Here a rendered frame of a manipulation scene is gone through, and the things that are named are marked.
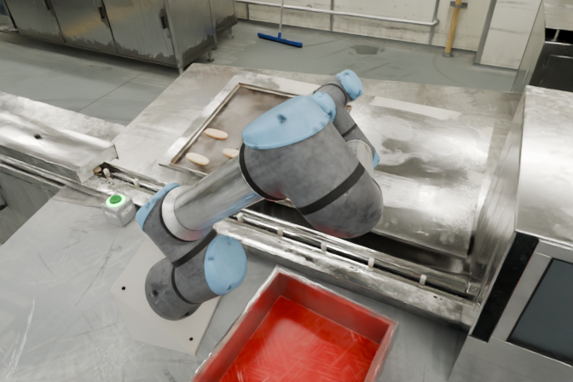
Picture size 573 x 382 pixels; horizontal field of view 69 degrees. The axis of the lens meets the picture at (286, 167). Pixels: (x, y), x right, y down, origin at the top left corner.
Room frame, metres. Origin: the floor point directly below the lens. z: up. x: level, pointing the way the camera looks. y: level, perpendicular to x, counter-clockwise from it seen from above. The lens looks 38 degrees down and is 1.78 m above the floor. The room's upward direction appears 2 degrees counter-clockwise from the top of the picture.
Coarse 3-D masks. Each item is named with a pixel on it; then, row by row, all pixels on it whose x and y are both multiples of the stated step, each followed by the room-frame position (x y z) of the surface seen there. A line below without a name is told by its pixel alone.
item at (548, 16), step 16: (544, 0) 2.59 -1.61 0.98; (560, 0) 2.59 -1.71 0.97; (544, 16) 2.40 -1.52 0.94; (560, 16) 2.22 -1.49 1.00; (544, 32) 2.15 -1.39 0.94; (560, 32) 2.14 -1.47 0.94; (528, 48) 2.73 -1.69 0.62; (544, 48) 2.03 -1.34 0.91; (560, 48) 1.99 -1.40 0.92; (528, 64) 2.40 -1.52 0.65; (544, 64) 2.01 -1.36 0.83; (560, 64) 1.98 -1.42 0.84; (528, 80) 2.14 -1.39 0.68; (544, 80) 2.00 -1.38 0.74; (560, 80) 1.97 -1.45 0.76
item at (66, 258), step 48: (48, 240) 0.90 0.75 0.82; (96, 240) 0.89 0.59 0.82; (144, 240) 0.88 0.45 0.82; (0, 288) 0.72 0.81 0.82; (48, 288) 0.72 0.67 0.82; (96, 288) 0.71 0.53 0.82; (240, 288) 0.70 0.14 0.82; (336, 288) 0.69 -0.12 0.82; (0, 336) 0.58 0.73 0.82; (48, 336) 0.57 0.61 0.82; (96, 336) 0.57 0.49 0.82; (432, 336) 0.54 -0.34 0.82
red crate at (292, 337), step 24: (288, 312) 0.62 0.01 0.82; (312, 312) 0.61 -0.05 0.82; (264, 336) 0.55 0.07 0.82; (288, 336) 0.55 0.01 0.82; (312, 336) 0.55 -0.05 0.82; (336, 336) 0.55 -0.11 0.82; (360, 336) 0.54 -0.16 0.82; (240, 360) 0.49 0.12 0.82; (264, 360) 0.49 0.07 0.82; (288, 360) 0.49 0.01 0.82; (312, 360) 0.49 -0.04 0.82; (336, 360) 0.49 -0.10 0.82; (360, 360) 0.48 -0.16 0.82
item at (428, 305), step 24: (24, 168) 1.26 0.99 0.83; (96, 192) 1.09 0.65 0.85; (120, 192) 1.07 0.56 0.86; (240, 240) 0.83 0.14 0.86; (264, 240) 0.83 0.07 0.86; (288, 264) 0.76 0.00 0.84; (312, 264) 0.74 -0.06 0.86; (336, 264) 0.73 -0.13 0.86; (360, 288) 0.66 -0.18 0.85; (384, 288) 0.65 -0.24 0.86; (408, 288) 0.65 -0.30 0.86; (408, 312) 0.61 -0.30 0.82; (432, 312) 0.58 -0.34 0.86; (456, 312) 0.57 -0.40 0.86
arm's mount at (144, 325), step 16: (144, 256) 0.67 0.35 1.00; (160, 256) 0.68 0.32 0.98; (128, 272) 0.61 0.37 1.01; (144, 272) 0.63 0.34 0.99; (112, 288) 0.56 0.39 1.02; (128, 288) 0.58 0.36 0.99; (144, 288) 0.60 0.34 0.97; (128, 304) 0.55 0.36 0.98; (144, 304) 0.56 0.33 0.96; (208, 304) 0.63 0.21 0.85; (128, 320) 0.55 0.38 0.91; (144, 320) 0.54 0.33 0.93; (160, 320) 0.55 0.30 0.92; (192, 320) 0.58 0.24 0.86; (208, 320) 0.60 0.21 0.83; (144, 336) 0.55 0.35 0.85; (160, 336) 0.53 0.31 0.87; (176, 336) 0.53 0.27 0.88; (192, 336) 0.54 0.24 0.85; (192, 352) 0.51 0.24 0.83
